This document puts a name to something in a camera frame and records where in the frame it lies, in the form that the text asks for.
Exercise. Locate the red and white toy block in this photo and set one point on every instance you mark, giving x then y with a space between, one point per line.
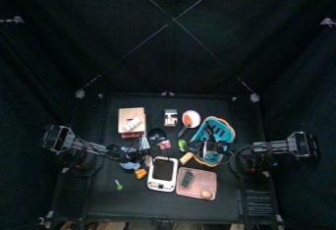
164 145

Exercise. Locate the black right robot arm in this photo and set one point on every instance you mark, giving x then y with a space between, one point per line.
280 147

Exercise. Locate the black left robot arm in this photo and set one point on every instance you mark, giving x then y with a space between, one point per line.
83 145

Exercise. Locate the grey blue bowl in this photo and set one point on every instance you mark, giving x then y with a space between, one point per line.
128 165

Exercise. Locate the tan wooden toy slab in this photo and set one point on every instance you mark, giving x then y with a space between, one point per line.
186 158

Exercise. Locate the green toy vegetable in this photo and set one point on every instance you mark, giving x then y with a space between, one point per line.
182 144

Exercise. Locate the silver metal toy utensil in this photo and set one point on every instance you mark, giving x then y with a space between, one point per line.
143 142

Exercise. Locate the yellow orange toy pepper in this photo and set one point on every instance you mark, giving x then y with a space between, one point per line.
140 173

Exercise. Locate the white toy kitchen scale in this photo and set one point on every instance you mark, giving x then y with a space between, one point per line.
163 174

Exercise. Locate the teal basket with orange rim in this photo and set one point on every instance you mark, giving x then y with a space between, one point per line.
220 129

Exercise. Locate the black round toy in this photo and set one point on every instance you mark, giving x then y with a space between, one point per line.
156 133

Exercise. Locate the white toy frying pan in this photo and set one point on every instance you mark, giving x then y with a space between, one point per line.
191 120

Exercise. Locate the orange toy food piece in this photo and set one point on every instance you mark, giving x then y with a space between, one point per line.
187 119

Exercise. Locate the red patterned cube box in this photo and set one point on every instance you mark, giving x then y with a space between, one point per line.
187 179

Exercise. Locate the small green toy piece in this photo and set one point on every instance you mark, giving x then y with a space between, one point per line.
119 185

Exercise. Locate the white segmented toy block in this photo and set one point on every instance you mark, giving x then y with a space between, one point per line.
134 123

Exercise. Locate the wooden box with red sides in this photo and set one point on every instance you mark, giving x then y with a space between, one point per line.
131 122

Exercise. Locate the pink toy tray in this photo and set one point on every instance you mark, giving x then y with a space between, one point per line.
199 184

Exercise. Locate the tan toy egg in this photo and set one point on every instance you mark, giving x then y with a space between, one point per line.
207 194

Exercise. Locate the metal frame clamp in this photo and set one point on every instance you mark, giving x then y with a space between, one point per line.
255 97
327 21
79 93
16 20

